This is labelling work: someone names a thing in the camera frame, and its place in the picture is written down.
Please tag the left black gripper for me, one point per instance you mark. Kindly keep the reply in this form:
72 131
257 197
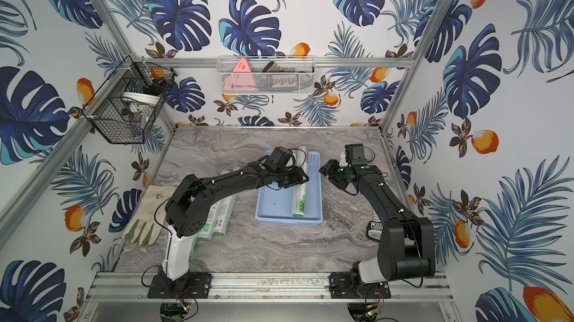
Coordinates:
289 176

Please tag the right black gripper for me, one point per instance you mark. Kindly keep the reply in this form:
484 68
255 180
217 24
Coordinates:
331 165

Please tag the plastic wrap roll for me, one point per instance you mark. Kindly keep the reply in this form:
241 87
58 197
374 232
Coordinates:
224 215
207 231
299 197

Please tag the light blue plastic basket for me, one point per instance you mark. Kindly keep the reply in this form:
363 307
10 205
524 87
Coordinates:
275 206

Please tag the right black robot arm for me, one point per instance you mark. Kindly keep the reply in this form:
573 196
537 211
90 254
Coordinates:
406 246

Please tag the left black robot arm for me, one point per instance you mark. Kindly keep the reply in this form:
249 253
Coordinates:
187 211

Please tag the brown brush in basket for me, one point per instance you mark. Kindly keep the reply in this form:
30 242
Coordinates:
272 67

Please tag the white bowl in basket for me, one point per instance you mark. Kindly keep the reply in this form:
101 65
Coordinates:
140 98

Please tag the pink triangular item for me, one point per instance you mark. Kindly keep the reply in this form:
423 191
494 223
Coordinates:
243 66

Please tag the beige work glove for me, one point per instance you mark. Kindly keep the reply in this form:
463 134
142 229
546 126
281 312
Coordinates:
145 224

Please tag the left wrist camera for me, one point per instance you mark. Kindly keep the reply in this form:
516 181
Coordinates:
280 160

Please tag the white wire wall basket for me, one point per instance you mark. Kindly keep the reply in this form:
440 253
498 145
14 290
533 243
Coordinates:
301 81

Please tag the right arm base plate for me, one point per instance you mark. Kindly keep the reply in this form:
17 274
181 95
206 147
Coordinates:
358 285

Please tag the aluminium front rail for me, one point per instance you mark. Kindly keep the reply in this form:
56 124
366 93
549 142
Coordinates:
267 287

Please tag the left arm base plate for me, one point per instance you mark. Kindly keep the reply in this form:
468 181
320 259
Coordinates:
191 285

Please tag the black wire wall basket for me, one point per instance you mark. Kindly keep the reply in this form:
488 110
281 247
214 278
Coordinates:
118 121

